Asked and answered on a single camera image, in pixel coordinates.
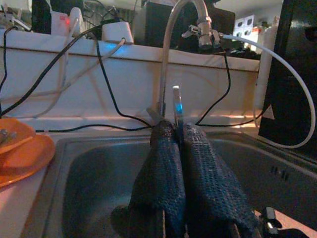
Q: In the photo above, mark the white charger red light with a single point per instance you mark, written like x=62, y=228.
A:
x=64, y=22

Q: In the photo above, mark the black countertop appliance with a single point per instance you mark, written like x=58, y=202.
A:
x=289, y=86

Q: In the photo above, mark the stainless steel sink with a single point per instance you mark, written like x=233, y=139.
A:
x=99, y=178

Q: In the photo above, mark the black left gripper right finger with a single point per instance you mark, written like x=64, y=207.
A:
x=208, y=183

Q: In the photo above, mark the white power adapter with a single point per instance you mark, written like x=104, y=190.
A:
x=116, y=33

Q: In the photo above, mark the orange plate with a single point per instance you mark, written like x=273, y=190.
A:
x=37, y=158

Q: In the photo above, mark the metal spoon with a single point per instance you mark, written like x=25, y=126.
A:
x=177, y=104

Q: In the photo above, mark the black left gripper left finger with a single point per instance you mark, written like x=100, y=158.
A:
x=163, y=173

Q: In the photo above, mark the large black box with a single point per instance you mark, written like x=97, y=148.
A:
x=188, y=10

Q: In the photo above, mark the steel gooseneck faucet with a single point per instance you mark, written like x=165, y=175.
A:
x=164, y=62

